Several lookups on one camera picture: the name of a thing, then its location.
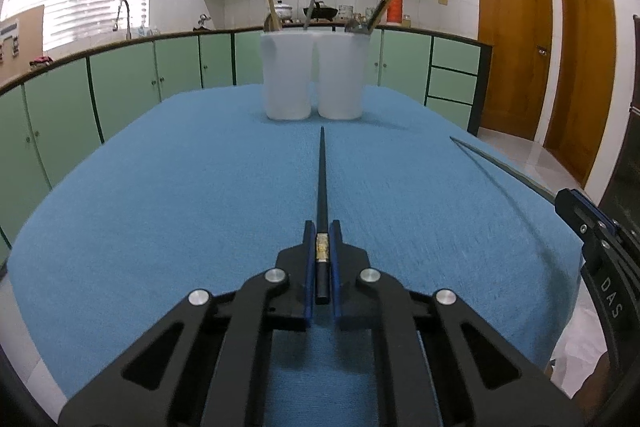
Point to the green base cabinets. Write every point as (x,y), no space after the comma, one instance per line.
(125,77)

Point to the white plastic container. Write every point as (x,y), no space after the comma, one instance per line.
(340,77)
(287,77)

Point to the orange thermos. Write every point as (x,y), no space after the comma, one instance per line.
(396,9)

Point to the black chopstick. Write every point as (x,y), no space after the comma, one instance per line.
(500,167)
(322,187)

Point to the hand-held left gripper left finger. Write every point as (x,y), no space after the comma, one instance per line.
(308,302)

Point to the cardboard box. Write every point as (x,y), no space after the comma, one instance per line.
(27,37)

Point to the person's right forearm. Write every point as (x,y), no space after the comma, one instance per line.
(595,382)

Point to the white plastic bag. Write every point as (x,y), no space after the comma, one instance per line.
(575,337)

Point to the small figurine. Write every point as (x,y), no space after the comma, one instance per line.
(204,22)

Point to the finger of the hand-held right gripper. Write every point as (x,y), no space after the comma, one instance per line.
(602,216)
(572,212)

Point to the wooden door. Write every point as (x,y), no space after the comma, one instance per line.
(580,72)
(510,47)

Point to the black wok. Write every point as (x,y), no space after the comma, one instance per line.
(327,12)

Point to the blue table cloth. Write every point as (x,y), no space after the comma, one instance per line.
(175,187)

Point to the white cooking pot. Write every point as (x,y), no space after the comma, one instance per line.
(285,11)

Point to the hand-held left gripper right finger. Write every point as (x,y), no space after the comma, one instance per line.
(336,302)

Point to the pink flower ornament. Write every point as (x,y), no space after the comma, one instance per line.
(40,61)

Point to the metal faucet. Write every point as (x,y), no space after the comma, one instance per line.
(128,27)

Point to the large metal spoon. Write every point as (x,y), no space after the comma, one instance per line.
(311,9)

